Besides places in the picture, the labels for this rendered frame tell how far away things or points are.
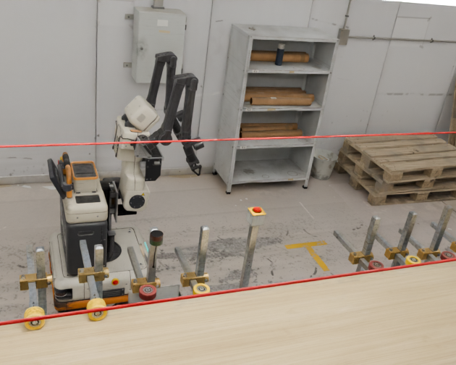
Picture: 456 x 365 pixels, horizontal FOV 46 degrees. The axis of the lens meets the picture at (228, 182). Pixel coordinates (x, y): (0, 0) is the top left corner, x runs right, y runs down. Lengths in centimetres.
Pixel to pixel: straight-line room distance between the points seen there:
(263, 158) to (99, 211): 276
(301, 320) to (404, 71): 418
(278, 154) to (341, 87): 96
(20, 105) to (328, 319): 335
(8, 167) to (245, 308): 321
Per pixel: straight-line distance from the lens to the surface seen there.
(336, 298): 272
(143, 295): 253
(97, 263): 252
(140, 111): 329
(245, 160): 567
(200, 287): 258
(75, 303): 371
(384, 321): 269
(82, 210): 334
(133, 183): 348
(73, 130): 508
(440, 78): 662
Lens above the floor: 254
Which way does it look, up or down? 28 degrees down
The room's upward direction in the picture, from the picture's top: 8 degrees clockwise
